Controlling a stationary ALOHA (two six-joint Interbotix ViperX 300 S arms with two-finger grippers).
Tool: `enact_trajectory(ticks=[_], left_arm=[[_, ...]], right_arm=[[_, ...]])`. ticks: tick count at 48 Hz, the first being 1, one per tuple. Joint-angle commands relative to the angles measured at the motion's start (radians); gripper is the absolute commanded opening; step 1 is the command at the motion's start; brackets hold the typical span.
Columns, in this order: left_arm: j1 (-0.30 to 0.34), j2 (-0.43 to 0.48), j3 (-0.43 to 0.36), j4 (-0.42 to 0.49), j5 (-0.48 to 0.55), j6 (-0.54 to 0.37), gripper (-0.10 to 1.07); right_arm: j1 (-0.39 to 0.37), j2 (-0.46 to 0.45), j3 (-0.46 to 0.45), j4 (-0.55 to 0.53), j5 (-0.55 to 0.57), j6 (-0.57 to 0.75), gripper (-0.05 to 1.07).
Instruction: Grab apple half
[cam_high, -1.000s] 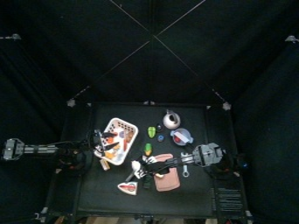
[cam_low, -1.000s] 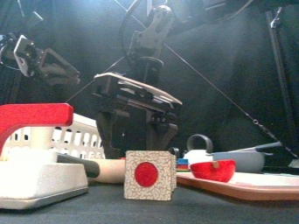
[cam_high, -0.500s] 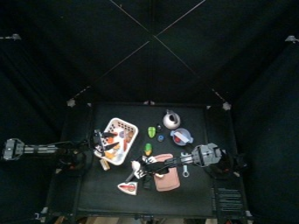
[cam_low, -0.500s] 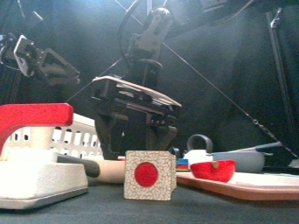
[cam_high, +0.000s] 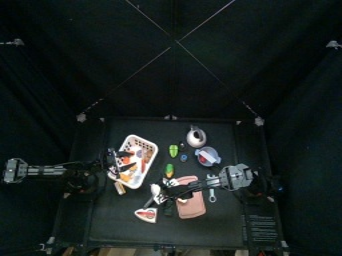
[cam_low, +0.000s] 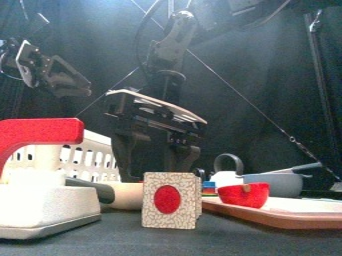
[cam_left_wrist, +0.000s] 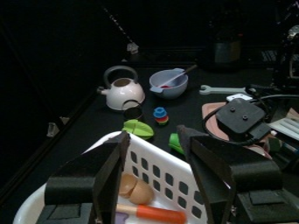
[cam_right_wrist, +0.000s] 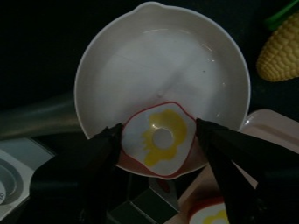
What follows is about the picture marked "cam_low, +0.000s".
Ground white plastic slotted basket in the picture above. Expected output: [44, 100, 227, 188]
[3, 129, 122, 184]

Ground multicolour stacked toy rings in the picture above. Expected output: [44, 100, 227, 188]
[201, 180, 219, 197]

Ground white round bowl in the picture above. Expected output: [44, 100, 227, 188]
[106, 180, 146, 211]

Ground dark grey rounded bar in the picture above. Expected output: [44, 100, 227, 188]
[65, 177, 117, 205]

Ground squiggle patterned red dot card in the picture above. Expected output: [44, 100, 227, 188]
[141, 171, 203, 231]

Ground small red bowl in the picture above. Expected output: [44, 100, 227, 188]
[217, 182, 272, 210]

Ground grey toy saucepan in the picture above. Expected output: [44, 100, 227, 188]
[242, 161, 325, 199]

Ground pink plastic tray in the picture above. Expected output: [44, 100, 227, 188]
[201, 195, 342, 231]

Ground small black ring handle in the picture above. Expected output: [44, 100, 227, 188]
[191, 167, 207, 183]

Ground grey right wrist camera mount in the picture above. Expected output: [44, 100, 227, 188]
[105, 88, 209, 126]

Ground thin diagonal brace wire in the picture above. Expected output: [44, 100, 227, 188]
[74, 66, 142, 118]

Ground white kettle black handle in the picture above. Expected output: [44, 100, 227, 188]
[209, 152, 246, 192]

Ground red handled white toy press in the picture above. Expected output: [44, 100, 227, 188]
[0, 117, 103, 241]

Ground black frame post with hook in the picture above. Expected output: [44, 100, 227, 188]
[304, 8, 342, 168]

